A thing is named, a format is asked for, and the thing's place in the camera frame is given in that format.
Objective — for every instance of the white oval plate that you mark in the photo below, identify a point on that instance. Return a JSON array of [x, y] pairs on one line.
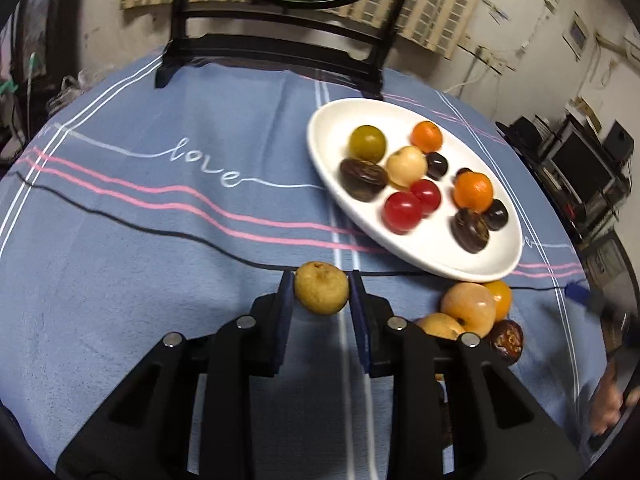
[[450, 260]]

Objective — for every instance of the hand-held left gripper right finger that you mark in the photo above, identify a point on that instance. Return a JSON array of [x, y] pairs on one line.
[[361, 320]]

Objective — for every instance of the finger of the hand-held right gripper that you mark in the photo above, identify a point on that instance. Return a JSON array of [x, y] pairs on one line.
[[577, 292]]

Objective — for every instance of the black computer monitor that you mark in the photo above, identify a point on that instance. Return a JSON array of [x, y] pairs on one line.
[[582, 162]]

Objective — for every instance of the black speaker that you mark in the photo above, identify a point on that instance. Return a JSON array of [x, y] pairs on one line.
[[525, 131], [617, 142]]

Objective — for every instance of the clear plastic bag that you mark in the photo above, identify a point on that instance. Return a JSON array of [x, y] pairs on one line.
[[75, 88]]

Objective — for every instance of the dark wrinkled passion fruit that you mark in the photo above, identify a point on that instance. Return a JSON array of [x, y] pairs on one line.
[[470, 230], [506, 341], [363, 179]]

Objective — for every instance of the green tomato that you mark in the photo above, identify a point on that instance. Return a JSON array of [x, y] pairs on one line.
[[367, 141]]

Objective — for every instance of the beige smooth fruit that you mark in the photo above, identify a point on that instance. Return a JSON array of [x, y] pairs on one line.
[[467, 307], [406, 165], [440, 327]]

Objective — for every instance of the framed wall picture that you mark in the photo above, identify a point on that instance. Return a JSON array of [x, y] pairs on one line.
[[575, 35]]

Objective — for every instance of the dark purple plum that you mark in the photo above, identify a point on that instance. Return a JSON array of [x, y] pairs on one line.
[[495, 214], [436, 165], [463, 172]]

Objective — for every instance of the black computer desk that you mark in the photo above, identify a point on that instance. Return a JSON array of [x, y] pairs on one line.
[[590, 210]]

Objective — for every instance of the small yellow-brown fruit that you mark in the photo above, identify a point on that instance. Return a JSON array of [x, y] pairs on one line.
[[321, 288]]

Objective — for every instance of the red cherry tomato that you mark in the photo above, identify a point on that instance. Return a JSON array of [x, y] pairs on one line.
[[402, 211], [427, 195]]

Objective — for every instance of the white wall power strip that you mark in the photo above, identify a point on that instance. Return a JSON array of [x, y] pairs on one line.
[[487, 57]]

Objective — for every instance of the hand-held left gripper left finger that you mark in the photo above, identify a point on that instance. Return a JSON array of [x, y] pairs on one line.
[[282, 320]]

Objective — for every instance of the blue striped tablecloth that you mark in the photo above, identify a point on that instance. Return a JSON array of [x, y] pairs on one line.
[[150, 285]]

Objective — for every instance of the yellow-orange mandarin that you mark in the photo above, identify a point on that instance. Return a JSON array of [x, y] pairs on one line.
[[501, 299]]

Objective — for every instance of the black chair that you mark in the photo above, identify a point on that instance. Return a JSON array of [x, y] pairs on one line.
[[275, 55]]

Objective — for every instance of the orange mandarin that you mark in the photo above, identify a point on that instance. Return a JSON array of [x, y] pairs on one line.
[[426, 136], [472, 191]]

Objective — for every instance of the person's right hand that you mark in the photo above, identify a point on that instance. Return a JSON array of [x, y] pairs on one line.
[[605, 400]]

